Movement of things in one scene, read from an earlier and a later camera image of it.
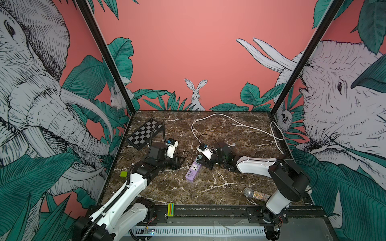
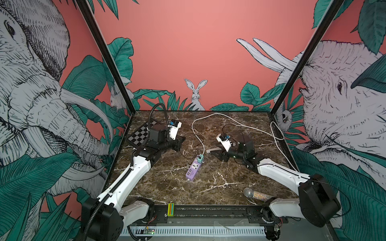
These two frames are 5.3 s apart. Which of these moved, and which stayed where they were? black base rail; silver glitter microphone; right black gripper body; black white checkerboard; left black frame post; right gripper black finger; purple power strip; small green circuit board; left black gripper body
Moved: right gripper black finger; right black gripper body; left black gripper body
Stayed: small green circuit board; silver glitter microphone; purple power strip; black white checkerboard; left black frame post; black base rail
